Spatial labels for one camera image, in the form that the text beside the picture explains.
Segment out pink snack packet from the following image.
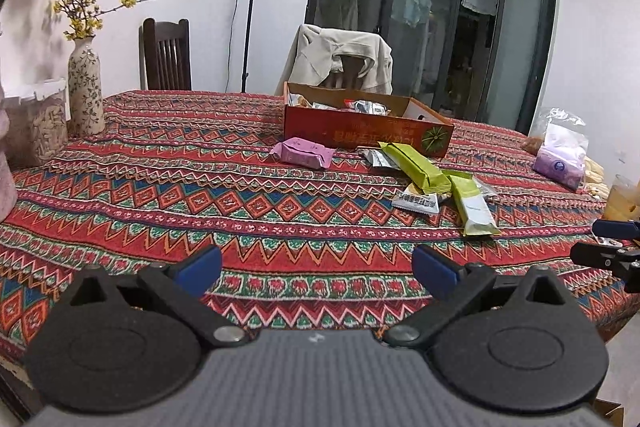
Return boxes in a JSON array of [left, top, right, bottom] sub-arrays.
[[270, 138, 335, 169]]

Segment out green snack bar packet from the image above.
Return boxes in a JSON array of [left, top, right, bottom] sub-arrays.
[[378, 142, 451, 195]]

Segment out silver grey snack packet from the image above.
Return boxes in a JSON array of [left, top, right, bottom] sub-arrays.
[[360, 148, 400, 170]]

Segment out purple tissue pack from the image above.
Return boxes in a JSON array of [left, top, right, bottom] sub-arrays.
[[533, 124, 588, 191]]

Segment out white green snack packet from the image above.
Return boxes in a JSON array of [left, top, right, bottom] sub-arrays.
[[444, 170, 500, 237]]

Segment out clear jar with snacks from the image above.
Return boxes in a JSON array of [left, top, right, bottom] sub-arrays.
[[1, 78, 67, 169]]

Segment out dark wooden chair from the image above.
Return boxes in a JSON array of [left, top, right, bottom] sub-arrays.
[[141, 17, 192, 91]]

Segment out yellow flower twigs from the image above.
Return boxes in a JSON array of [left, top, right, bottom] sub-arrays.
[[51, 0, 154, 41]]

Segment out glass cup with drink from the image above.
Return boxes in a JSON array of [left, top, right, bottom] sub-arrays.
[[602, 174, 640, 221]]

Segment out patterned red tablecloth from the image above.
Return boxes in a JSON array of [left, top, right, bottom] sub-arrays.
[[1, 91, 639, 362]]

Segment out red cardboard snack box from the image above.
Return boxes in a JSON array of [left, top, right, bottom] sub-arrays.
[[283, 82, 454, 158]]

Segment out tall pink textured vase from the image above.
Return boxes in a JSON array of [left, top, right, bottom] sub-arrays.
[[0, 107, 17, 221]]

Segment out black framed glass door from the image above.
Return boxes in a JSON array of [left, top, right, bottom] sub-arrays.
[[306, 0, 556, 132]]

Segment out beige jacket on chair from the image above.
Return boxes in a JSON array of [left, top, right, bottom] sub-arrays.
[[276, 24, 393, 94]]

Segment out silver white snack packet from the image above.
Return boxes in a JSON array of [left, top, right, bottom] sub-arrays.
[[392, 184, 439, 216]]

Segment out floral white slim vase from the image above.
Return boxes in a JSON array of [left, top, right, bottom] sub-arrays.
[[67, 37, 105, 136]]

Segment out clear plastic bag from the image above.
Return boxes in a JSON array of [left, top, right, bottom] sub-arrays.
[[520, 107, 587, 155]]

